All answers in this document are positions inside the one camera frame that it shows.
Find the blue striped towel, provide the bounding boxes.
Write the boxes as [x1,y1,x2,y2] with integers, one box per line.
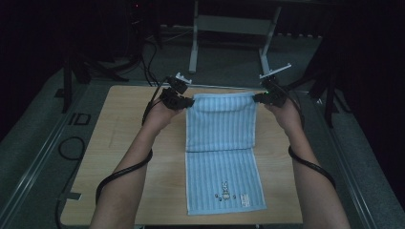
[184,92,267,217]

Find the white metal desk frame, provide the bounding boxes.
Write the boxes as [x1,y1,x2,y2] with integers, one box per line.
[188,0,283,80]

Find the person's left hand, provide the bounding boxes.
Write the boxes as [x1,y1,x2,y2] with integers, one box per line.
[141,97,185,136]

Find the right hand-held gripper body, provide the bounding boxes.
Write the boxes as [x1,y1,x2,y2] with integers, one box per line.
[258,63,292,108]

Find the white cable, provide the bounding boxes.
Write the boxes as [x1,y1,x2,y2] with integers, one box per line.
[143,29,196,44]

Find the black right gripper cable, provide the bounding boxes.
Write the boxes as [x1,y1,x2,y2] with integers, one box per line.
[276,83,337,190]

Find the black floor cables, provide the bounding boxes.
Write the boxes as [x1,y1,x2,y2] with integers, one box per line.
[139,39,161,88]

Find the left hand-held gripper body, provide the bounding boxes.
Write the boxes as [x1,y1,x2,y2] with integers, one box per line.
[160,72,193,112]

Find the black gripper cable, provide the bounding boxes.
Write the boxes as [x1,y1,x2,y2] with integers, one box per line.
[95,75,175,205]
[276,83,337,190]

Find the metal floor rail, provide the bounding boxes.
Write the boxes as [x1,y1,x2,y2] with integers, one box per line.
[0,85,84,223]
[155,81,266,92]
[313,97,378,229]

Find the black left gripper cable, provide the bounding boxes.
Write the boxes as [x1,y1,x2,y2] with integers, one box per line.
[95,75,175,205]

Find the black metal stand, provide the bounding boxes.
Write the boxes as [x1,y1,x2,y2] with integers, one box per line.
[272,18,352,129]
[54,47,130,115]

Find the grey tape strip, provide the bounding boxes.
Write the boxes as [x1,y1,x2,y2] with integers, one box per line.
[57,192,82,201]

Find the person's right hand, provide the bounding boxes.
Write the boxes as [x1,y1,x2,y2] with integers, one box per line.
[263,96,304,137]

